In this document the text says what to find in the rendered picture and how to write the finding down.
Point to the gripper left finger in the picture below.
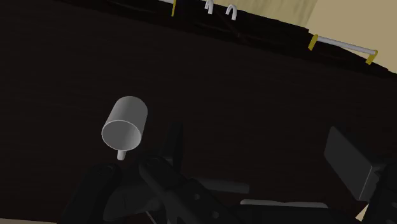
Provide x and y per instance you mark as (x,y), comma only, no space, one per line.
(161,186)

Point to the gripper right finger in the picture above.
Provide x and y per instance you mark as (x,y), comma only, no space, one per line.
(350,158)

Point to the dark brown wooden table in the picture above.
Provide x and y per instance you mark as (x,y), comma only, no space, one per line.
(248,99)

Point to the clothes rail with dark clothes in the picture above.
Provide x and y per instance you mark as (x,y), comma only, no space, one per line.
(266,29)

